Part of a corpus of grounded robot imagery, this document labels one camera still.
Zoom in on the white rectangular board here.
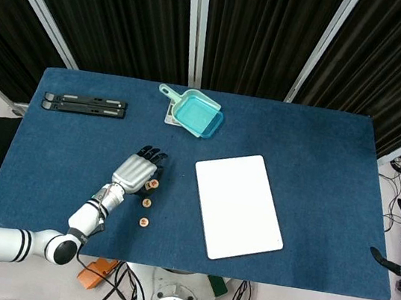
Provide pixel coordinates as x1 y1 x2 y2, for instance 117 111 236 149
181 145 296 270

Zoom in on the dark green flat object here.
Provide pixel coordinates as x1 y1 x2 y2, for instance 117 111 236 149
205 274 230 298

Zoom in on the orange floor device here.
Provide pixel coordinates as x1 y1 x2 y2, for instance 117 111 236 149
75 254 120 294

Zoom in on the teal plastic tray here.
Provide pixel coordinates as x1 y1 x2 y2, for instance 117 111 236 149
170 95 227 143

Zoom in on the mint green plastic scoop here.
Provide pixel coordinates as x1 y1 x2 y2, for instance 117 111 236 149
152 83 224 140

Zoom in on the blue felt table cloth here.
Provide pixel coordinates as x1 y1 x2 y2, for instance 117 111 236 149
0 58 401 300

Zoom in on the black folded laptop stand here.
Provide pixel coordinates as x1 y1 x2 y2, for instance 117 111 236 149
40 88 129 122

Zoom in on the small silver digital scale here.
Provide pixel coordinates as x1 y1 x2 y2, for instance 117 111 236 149
162 99 187 129

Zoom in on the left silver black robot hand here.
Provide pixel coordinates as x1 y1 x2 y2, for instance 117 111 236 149
108 140 171 202

